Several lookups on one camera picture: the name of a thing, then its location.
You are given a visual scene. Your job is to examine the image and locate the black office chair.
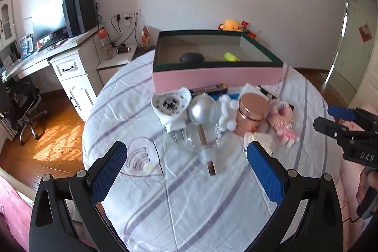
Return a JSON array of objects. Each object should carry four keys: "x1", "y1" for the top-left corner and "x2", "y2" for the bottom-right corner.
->
[{"x1": 0, "y1": 75, "x2": 48, "y2": 147}]

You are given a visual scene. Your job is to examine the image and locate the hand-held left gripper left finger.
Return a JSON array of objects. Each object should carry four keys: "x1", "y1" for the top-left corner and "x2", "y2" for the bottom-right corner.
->
[{"x1": 30, "y1": 141, "x2": 130, "y2": 252}]

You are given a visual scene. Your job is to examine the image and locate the black studded strap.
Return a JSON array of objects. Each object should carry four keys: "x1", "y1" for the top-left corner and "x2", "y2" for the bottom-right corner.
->
[{"x1": 256, "y1": 85, "x2": 296, "y2": 111}]

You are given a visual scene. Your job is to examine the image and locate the clear heart-shaped dish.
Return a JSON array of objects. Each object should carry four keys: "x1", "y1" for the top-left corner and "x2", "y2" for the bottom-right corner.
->
[{"x1": 122, "y1": 137, "x2": 165, "y2": 177}]

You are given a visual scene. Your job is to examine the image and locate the white glass-door cabinet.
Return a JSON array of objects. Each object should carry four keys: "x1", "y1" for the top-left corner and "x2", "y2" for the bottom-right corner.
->
[{"x1": 0, "y1": 0, "x2": 17, "y2": 49}]

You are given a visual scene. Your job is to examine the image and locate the computer monitor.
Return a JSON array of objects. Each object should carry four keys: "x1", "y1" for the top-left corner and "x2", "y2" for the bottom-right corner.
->
[{"x1": 31, "y1": 0, "x2": 67, "y2": 44}]

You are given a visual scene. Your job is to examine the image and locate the yellow plush toy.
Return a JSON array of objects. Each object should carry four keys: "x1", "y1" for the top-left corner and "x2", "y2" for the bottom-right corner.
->
[{"x1": 219, "y1": 19, "x2": 243, "y2": 32}]

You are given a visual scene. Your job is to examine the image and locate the rose gold tumbler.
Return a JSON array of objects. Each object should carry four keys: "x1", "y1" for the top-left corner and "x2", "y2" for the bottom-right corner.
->
[{"x1": 235, "y1": 92, "x2": 270, "y2": 136}]

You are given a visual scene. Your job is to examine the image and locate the blue rectangular box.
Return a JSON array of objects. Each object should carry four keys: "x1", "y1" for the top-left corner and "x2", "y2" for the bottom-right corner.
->
[{"x1": 211, "y1": 93, "x2": 240, "y2": 101}]

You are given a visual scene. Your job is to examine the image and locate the blue and gold carton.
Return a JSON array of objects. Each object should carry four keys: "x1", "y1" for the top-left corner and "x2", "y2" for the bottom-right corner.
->
[{"x1": 189, "y1": 84, "x2": 228, "y2": 96}]

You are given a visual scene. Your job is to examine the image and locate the clear glass bottle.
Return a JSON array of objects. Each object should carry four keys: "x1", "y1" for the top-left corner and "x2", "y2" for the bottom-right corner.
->
[{"x1": 185, "y1": 121, "x2": 223, "y2": 176}]

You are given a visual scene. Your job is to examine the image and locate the blue and white carton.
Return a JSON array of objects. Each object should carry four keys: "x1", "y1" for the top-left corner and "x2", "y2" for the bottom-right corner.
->
[{"x1": 19, "y1": 35, "x2": 34, "y2": 56}]

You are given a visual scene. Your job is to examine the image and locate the white knitted cloth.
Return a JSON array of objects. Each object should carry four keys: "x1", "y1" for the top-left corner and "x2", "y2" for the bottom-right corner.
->
[{"x1": 244, "y1": 132, "x2": 276, "y2": 155}]

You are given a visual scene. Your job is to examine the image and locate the clear bottle orange cap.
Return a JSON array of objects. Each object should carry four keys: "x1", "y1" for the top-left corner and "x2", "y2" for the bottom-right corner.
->
[{"x1": 99, "y1": 28, "x2": 114, "y2": 60}]

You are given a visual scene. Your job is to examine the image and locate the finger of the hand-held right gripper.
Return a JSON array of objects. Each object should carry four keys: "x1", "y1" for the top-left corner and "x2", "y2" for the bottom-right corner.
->
[
  {"x1": 314, "y1": 117, "x2": 378, "y2": 142},
  {"x1": 328, "y1": 106, "x2": 378, "y2": 130}
]

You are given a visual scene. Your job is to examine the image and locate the pink blanket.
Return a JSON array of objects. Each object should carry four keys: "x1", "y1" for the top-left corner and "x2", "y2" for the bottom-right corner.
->
[{"x1": 0, "y1": 175, "x2": 33, "y2": 252}]

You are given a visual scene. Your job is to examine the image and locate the black tower speaker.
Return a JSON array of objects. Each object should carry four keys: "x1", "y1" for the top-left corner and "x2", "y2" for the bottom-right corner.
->
[{"x1": 61, "y1": 0, "x2": 98, "y2": 38}]

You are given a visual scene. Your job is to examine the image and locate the person's right hand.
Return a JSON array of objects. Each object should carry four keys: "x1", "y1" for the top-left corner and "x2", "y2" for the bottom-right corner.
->
[{"x1": 356, "y1": 169, "x2": 369, "y2": 206}]

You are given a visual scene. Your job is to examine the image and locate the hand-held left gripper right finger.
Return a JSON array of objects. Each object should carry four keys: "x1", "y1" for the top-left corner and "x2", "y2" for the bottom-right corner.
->
[{"x1": 246, "y1": 141, "x2": 352, "y2": 252}]

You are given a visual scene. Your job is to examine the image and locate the striped white bed sheet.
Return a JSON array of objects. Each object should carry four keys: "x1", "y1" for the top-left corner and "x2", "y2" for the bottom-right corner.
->
[{"x1": 82, "y1": 48, "x2": 344, "y2": 252}]

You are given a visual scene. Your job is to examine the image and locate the white travel plug adapter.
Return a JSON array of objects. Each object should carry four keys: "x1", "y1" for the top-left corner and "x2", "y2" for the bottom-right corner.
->
[{"x1": 150, "y1": 87, "x2": 192, "y2": 142}]

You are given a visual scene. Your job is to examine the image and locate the pink knitted doll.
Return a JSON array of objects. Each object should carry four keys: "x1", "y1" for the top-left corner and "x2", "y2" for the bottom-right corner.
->
[{"x1": 267, "y1": 98, "x2": 300, "y2": 147}]

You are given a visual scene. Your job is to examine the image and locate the small orange figurine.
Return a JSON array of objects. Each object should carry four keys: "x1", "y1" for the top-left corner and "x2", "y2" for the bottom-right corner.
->
[{"x1": 142, "y1": 25, "x2": 150, "y2": 49}]

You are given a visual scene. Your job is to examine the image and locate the black case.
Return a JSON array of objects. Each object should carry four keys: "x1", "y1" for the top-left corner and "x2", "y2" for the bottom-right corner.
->
[{"x1": 180, "y1": 53, "x2": 205, "y2": 64}]

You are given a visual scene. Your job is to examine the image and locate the white desk with drawers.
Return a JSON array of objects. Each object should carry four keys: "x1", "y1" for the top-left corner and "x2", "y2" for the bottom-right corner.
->
[{"x1": 0, "y1": 25, "x2": 105, "y2": 123}]

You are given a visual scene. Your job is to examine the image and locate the white astronaut figure silver helmet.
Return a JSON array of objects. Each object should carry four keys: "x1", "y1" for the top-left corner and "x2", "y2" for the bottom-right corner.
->
[{"x1": 187, "y1": 93, "x2": 239, "y2": 132}]

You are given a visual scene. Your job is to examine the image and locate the white door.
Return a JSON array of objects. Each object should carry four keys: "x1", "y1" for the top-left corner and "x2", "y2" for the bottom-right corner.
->
[{"x1": 325, "y1": 0, "x2": 378, "y2": 99}]

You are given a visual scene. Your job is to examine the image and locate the white bedside cabinet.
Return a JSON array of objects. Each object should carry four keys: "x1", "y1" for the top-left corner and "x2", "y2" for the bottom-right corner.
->
[{"x1": 97, "y1": 44, "x2": 138, "y2": 88}]

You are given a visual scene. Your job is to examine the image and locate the black power cable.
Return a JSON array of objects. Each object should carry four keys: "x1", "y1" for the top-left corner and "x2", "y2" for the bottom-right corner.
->
[
  {"x1": 111, "y1": 15, "x2": 125, "y2": 47},
  {"x1": 127, "y1": 17, "x2": 140, "y2": 47}
]

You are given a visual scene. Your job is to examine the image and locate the pink box with green rim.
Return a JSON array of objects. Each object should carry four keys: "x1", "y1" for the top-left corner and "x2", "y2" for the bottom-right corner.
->
[{"x1": 153, "y1": 30, "x2": 284, "y2": 93}]

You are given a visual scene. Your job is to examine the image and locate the red paper decoration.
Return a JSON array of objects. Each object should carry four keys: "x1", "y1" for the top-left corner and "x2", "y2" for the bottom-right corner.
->
[{"x1": 358, "y1": 23, "x2": 373, "y2": 41}]

